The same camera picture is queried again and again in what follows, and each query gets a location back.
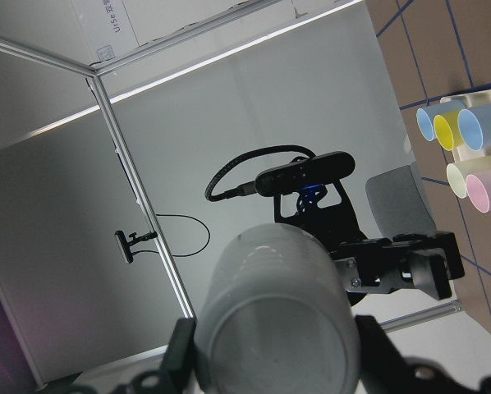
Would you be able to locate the white ikea cup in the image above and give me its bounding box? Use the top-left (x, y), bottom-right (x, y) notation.
top-left (194, 223), bottom-right (360, 393)

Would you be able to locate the blue cup far tray end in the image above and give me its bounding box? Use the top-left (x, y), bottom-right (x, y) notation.
top-left (415, 99), bottom-right (466, 143)

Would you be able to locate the pink cup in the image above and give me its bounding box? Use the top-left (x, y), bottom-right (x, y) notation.
top-left (466, 170), bottom-right (491, 213)

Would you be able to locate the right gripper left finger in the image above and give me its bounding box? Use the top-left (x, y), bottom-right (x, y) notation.
top-left (111, 318), bottom-right (196, 394)

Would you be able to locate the aluminium frame post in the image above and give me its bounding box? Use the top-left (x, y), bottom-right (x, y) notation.
top-left (86, 76), bottom-right (195, 318)

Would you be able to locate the external camera on mount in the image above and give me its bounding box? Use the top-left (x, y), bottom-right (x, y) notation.
top-left (114, 230), bottom-right (158, 264)

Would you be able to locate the yellow cup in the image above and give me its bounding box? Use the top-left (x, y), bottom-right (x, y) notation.
top-left (434, 110), bottom-right (464, 151)

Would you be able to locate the blue cup near tray end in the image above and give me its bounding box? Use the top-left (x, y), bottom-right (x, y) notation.
top-left (458, 103), bottom-right (491, 151)

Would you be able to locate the blue cup tray end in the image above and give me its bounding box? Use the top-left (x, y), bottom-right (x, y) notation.
top-left (458, 103), bottom-right (491, 151)
top-left (415, 99), bottom-right (466, 143)

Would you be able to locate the cream cup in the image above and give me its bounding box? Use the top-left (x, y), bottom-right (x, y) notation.
top-left (446, 155), bottom-right (491, 199)

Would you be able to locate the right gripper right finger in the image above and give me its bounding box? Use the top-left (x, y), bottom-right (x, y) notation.
top-left (355, 315), bottom-right (491, 394)

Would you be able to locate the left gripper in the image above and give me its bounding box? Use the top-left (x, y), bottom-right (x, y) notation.
top-left (273, 180), bottom-right (465, 300)

